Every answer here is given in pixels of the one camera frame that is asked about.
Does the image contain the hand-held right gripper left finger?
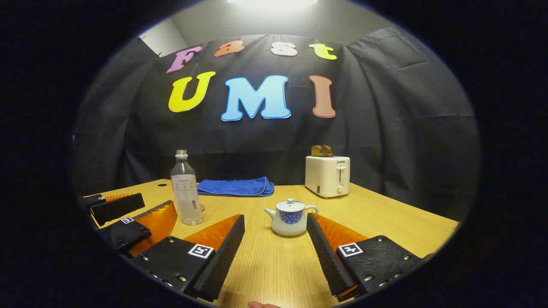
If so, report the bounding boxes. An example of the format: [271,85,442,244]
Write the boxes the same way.
[131,214,245,302]

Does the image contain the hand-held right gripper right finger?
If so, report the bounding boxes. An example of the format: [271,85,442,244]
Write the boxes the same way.
[307,213,425,302]

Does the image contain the white blue teacup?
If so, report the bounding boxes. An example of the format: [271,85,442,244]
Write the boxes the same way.
[264,204,319,237]

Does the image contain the clear plastic water bottle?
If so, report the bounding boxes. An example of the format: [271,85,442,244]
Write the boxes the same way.
[170,149,204,226]

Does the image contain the blue folded towel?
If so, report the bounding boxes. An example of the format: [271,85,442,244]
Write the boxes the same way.
[197,177,275,197]

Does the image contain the white toaster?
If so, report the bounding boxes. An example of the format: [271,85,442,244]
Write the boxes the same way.
[305,156,351,198]

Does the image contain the black backdrop cloth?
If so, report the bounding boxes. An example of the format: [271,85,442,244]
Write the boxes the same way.
[73,27,480,223]

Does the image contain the ceiling light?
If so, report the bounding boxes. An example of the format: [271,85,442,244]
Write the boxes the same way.
[227,0,318,10]

